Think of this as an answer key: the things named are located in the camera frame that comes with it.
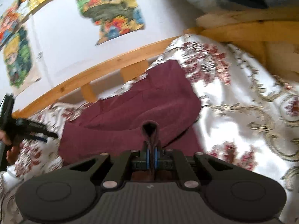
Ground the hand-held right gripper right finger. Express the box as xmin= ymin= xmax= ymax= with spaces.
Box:
xmin=152 ymin=145 xmax=237 ymax=189

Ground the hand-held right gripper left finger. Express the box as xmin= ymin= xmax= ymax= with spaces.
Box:
xmin=70 ymin=145 xmax=150 ymax=189

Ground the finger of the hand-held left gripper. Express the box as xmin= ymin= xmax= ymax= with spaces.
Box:
xmin=22 ymin=119 xmax=58 ymax=139
xmin=27 ymin=133 xmax=48 ymax=143

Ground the maroon garment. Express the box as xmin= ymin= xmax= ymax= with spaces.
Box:
xmin=58 ymin=59 xmax=204 ymax=182

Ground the person's left hand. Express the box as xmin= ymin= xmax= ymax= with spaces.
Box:
xmin=0 ymin=131 xmax=24 ymax=167

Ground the floral white bedspread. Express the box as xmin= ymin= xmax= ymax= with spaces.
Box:
xmin=0 ymin=34 xmax=299 ymax=215

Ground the blond figure green wall poster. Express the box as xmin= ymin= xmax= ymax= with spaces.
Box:
xmin=2 ymin=26 xmax=42 ymax=96

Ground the white wall cable conduit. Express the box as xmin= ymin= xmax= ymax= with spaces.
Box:
xmin=31 ymin=14 xmax=51 ymax=88

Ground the red-haired figure wall poster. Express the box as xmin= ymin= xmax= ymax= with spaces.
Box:
xmin=0 ymin=2 xmax=32 ymax=50

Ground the large yellow cartoon wall poster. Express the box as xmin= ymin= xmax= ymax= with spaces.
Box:
xmin=74 ymin=0 xmax=146 ymax=46

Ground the wooden bed frame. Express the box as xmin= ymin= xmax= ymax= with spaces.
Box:
xmin=12 ymin=9 xmax=299 ymax=119

